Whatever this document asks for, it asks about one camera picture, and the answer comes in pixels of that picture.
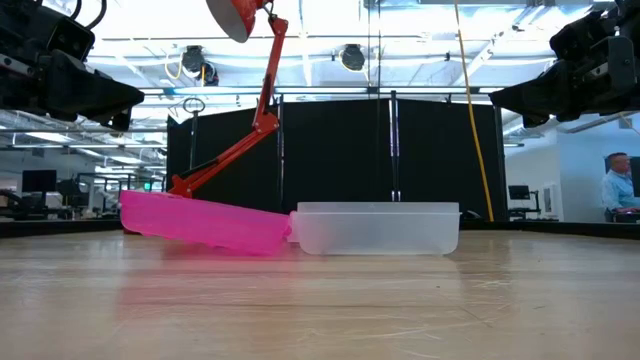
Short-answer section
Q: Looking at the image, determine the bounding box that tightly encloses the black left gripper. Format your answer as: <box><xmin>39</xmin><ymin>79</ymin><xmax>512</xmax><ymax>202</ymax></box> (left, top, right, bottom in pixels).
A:
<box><xmin>0</xmin><ymin>0</ymin><xmax>146</xmax><ymax>133</ymax></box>

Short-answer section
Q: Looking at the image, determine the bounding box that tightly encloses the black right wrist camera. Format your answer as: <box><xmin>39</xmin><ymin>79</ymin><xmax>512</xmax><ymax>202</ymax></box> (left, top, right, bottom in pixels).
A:
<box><xmin>548</xmin><ymin>8</ymin><xmax>609</xmax><ymax>62</ymax></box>

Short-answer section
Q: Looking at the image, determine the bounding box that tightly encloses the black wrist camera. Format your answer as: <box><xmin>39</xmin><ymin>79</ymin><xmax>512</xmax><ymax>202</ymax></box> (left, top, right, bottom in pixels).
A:
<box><xmin>548</xmin><ymin>8</ymin><xmax>609</xmax><ymax>62</ymax></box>
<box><xmin>46</xmin><ymin>16</ymin><xmax>97</xmax><ymax>65</ymax></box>

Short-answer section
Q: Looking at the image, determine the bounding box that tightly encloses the black partition screen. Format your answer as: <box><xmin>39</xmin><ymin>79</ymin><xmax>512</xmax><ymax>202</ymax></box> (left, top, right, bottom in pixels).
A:
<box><xmin>165</xmin><ymin>97</ymin><xmax>508</xmax><ymax>224</ymax></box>

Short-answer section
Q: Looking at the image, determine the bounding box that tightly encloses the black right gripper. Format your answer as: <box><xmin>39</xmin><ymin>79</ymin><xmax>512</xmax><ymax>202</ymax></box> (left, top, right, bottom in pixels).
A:
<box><xmin>488</xmin><ymin>28</ymin><xmax>640</xmax><ymax>130</ymax></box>

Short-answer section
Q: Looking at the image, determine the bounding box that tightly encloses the clear plastic supply box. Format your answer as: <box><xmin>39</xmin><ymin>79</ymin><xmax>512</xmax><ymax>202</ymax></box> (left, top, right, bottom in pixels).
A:
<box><xmin>288</xmin><ymin>201</ymin><xmax>462</xmax><ymax>257</ymax></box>

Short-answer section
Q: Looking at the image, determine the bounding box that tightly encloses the black ceiling cord reel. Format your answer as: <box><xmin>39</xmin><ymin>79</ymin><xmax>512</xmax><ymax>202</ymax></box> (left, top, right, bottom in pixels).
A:
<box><xmin>341</xmin><ymin>43</ymin><xmax>367</xmax><ymax>73</ymax></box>
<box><xmin>180</xmin><ymin>44</ymin><xmax>220</xmax><ymax>87</ymax></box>

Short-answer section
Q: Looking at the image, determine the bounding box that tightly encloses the yellow hanging cable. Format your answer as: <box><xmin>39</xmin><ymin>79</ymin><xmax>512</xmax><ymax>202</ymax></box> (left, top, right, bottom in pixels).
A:
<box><xmin>452</xmin><ymin>0</ymin><xmax>496</xmax><ymax>223</ymax></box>

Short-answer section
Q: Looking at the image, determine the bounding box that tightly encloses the red desk lamp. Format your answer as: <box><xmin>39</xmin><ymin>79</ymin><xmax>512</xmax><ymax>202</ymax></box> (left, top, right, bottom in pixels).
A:
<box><xmin>168</xmin><ymin>0</ymin><xmax>290</xmax><ymax>199</ymax></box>

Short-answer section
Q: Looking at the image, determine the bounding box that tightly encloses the person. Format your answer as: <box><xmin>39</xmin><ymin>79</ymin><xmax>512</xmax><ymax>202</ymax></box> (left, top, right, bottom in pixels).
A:
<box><xmin>601</xmin><ymin>152</ymin><xmax>640</xmax><ymax>224</ymax></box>

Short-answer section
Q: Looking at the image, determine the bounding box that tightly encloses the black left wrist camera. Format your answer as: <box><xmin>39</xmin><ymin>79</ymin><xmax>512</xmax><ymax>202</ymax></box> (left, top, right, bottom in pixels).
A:
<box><xmin>46</xmin><ymin>16</ymin><xmax>97</xmax><ymax>65</ymax></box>

